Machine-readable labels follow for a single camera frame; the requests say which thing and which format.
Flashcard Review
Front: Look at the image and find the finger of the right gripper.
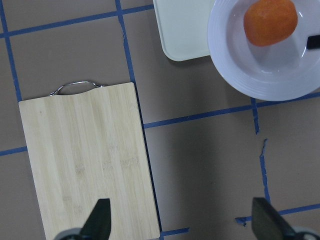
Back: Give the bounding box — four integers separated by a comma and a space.
306, 35, 320, 50

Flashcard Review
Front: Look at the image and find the white round plate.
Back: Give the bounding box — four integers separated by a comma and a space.
207, 0, 320, 102

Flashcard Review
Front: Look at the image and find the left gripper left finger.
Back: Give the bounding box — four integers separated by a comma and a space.
79, 198, 111, 240

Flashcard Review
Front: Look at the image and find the cream tray with bear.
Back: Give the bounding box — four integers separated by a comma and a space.
153, 0, 214, 62

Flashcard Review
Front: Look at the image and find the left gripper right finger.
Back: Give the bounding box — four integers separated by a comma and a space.
251, 197, 296, 240

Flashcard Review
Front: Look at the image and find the orange fruit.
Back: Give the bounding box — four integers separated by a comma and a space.
243, 0, 298, 47

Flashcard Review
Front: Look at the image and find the bamboo cutting board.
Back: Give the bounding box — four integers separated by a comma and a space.
19, 82, 160, 240

